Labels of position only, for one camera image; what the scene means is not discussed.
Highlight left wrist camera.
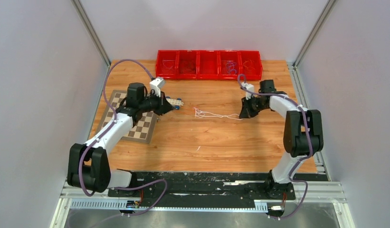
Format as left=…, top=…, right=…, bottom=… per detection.
left=150, top=77, right=166, bottom=97

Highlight aluminium front rail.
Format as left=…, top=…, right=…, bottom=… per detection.
left=61, top=178, right=347, bottom=213

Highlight checkered chessboard mat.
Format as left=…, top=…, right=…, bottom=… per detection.
left=95, top=90, right=158, bottom=144

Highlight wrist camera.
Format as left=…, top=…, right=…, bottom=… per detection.
left=241, top=82, right=255, bottom=100
left=150, top=77, right=166, bottom=97

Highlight right aluminium frame post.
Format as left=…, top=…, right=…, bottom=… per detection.
left=293, top=0, right=338, bottom=68

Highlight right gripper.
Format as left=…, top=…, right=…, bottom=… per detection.
left=240, top=95, right=268, bottom=119

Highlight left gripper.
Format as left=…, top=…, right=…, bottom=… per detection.
left=139, top=90, right=174, bottom=116

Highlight aluminium frame post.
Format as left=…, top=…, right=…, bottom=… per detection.
left=71, top=0, right=111, bottom=67
left=293, top=0, right=338, bottom=68

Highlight left aluminium frame post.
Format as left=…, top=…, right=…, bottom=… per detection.
left=71, top=0, right=111, bottom=67

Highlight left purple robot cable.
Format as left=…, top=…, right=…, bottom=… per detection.
left=78, top=59, right=168, bottom=218

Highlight red bin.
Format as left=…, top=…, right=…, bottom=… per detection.
left=198, top=50, right=219, bottom=80
left=177, top=50, right=198, bottom=80
left=219, top=51, right=240, bottom=80
left=239, top=50, right=263, bottom=80
left=155, top=50, right=178, bottom=79

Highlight white wire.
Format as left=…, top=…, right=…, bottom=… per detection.
left=194, top=107, right=243, bottom=121

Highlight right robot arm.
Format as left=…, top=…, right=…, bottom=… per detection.
left=238, top=80, right=323, bottom=198

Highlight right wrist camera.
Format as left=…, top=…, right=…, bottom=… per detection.
left=241, top=82, right=255, bottom=100

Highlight blue wire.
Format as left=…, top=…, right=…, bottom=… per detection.
left=225, top=61, right=238, bottom=76

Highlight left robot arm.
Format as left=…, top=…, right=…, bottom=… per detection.
left=67, top=77, right=174, bottom=197

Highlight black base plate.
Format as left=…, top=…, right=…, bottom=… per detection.
left=104, top=171, right=283, bottom=208

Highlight white toy car blue wheels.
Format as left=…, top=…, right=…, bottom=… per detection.
left=166, top=96, right=184, bottom=110

